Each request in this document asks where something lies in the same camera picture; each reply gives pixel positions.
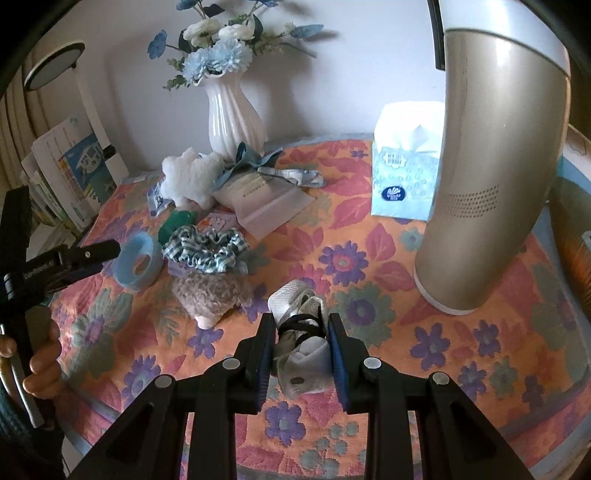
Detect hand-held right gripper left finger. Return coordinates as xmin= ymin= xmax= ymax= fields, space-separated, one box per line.
xmin=69 ymin=314 xmax=278 ymax=480

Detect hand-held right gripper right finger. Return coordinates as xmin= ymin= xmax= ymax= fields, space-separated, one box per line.
xmin=327 ymin=313 xmax=522 ymax=480

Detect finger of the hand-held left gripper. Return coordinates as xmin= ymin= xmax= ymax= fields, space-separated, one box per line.
xmin=56 ymin=240 xmax=122 ymax=290

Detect white sock bundle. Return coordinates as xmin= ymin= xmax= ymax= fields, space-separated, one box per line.
xmin=268 ymin=279 xmax=334 ymax=400

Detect blue tape roll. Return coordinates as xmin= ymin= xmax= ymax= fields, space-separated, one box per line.
xmin=113 ymin=231 xmax=164 ymax=291

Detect person's left hand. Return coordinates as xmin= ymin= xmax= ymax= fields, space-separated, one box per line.
xmin=0 ymin=320 xmax=62 ymax=394

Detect brown plush toy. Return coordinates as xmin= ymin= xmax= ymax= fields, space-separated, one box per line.
xmin=172 ymin=268 xmax=254 ymax=330

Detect row of books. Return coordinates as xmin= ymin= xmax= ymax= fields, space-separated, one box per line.
xmin=18 ymin=117 xmax=118 ymax=236

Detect small blue white packet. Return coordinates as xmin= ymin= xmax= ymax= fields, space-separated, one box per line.
xmin=147 ymin=178 xmax=169 ymax=217

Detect green plastic object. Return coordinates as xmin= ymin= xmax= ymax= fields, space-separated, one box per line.
xmin=158 ymin=210 xmax=199 ymax=245

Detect floral tablecloth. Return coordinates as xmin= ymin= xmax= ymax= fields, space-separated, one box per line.
xmin=28 ymin=134 xmax=591 ymax=480

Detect blue checked scrunchie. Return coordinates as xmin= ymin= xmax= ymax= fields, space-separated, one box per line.
xmin=161 ymin=227 xmax=250 ymax=273

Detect white plush toy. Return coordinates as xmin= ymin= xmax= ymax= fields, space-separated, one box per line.
xmin=161 ymin=147 xmax=227 ymax=209

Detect white ribbed panel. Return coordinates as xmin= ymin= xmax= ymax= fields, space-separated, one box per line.
xmin=0 ymin=69 xmax=51 ymax=195

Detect translucent flat packet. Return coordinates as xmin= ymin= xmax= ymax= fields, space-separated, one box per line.
xmin=212 ymin=173 xmax=315 ymax=241

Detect blue fabric bow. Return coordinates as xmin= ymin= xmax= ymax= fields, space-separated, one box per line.
xmin=217 ymin=142 xmax=284 ymax=185

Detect blue tissue box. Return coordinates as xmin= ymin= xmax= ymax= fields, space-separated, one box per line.
xmin=370 ymin=100 xmax=446 ymax=221

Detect white desk lamp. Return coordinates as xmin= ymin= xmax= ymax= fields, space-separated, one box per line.
xmin=23 ymin=41 xmax=130 ymax=185

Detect white ribbed vase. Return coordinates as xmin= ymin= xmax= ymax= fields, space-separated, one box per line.
xmin=203 ymin=74 xmax=269 ymax=160

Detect blue and white artificial flowers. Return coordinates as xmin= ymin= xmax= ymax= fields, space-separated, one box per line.
xmin=148 ymin=0 xmax=338 ymax=90

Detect gold and white tower appliance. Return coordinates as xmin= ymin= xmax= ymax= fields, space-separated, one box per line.
xmin=413 ymin=0 xmax=572 ymax=316

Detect orange brown object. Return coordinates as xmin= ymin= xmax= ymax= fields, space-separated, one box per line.
xmin=554 ymin=171 xmax=591 ymax=296

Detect black flat screen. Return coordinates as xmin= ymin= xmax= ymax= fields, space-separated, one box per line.
xmin=427 ymin=0 xmax=446 ymax=72

